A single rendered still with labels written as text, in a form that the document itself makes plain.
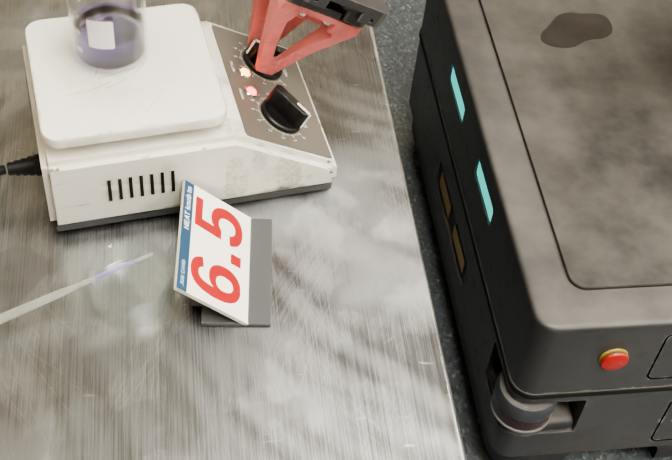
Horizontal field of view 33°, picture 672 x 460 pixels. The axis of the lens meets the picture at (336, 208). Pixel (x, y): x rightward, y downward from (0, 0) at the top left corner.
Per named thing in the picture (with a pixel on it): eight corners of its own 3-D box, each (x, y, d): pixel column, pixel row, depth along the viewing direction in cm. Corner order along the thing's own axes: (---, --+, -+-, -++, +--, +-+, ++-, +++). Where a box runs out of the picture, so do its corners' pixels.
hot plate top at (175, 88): (194, 10, 81) (194, 0, 81) (230, 125, 74) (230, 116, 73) (24, 30, 79) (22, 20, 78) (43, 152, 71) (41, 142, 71)
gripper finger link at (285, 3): (228, 79, 78) (299, -24, 73) (209, 15, 83) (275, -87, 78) (309, 105, 82) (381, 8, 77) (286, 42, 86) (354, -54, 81)
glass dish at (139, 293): (191, 289, 75) (190, 269, 73) (132, 342, 72) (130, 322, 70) (130, 247, 77) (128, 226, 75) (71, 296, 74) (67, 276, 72)
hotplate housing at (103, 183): (291, 73, 90) (296, -8, 84) (336, 194, 81) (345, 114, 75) (2, 112, 84) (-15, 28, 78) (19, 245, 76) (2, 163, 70)
